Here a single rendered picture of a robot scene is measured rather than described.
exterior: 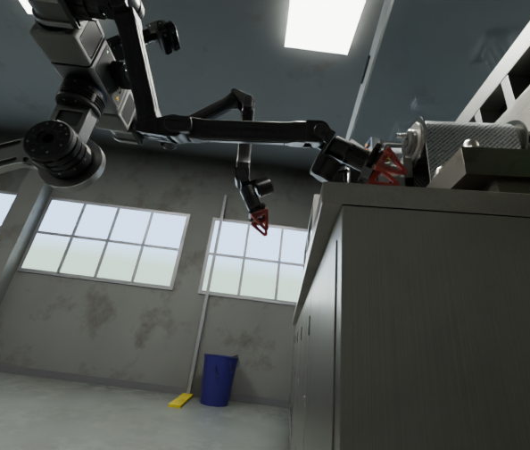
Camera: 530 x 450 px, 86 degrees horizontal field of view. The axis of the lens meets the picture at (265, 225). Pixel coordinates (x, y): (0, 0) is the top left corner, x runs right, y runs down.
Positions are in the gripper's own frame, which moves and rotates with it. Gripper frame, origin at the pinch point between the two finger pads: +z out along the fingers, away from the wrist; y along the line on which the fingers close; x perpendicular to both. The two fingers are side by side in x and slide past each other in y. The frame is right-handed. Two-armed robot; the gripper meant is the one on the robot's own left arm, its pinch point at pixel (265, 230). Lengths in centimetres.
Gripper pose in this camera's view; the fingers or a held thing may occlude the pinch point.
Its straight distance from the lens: 108.7
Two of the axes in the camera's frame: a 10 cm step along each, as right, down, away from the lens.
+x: -9.2, 3.4, -1.9
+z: 3.9, 8.6, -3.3
